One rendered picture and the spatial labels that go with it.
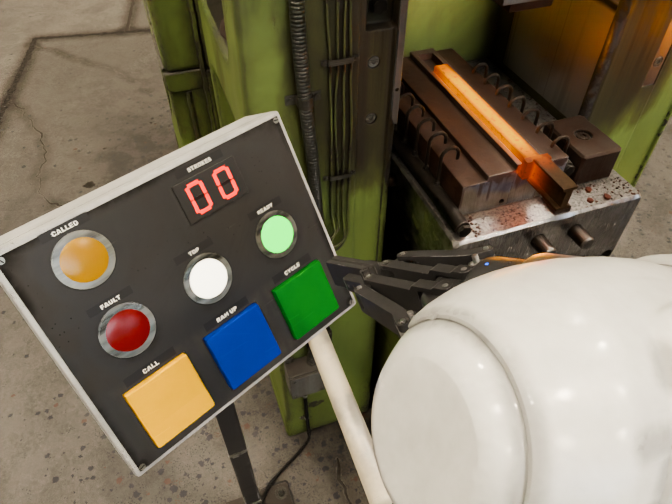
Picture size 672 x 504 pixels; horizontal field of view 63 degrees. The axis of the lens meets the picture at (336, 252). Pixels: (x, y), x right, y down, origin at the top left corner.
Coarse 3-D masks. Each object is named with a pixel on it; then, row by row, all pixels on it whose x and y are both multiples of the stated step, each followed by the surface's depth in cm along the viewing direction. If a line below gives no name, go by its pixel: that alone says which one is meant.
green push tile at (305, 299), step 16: (304, 272) 68; (320, 272) 69; (288, 288) 67; (304, 288) 68; (320, 288) 70; (288, 304) 67; (304, 304) 68; (320, 304) 70; (336, 304) 72; (288, 320) 67; (304, 320) 69; (320, 320) 70
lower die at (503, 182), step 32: (416, 64) 115; (448, 64) 113; (416, 96) 107; (448, 96) 106; (480, 96) 104; (448, 128) 99; (480, 128) 98; (448, 160) 94; (480, 160) 92; (512, 160) 91; (448, 192) 94; (480, 192) 91; (512, 192) 94
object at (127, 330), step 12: (120, 312) 55; (132, 312) 56; (108, 324) 55; (120, 324) 55; (132, 324) 56; (144, 324) 57; (108, 336) 55; (120, 336) 55; (132, 336) 56; (144, 336) 57; (120, 348) 56; (132, 348) 56
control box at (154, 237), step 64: (256, 128) 63; (128, 192) 55; (192, 192) 59; (256, 192) 64; (0, 256) 49; (128, 256) 55; (192, 256) 60; (256, 256) 64; (320, 256) 70; (64, 320) 52; (192, 320) 60; (128, 384) 57; (128, 448) 57
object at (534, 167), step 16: (448, 80) 107; (464, 96) 103; (480, 112) 99; (496, 112) 99; (496, 128) 96; (512, 128) 96; (512, 144) 92; (528, 144) 92; (528, 160) 88; (544, 160) 87; (528, 176) 90; (544, 176) 87; (560, 176) 85; (544, 192) 88; (560, 192) 84; (560, 208) 86
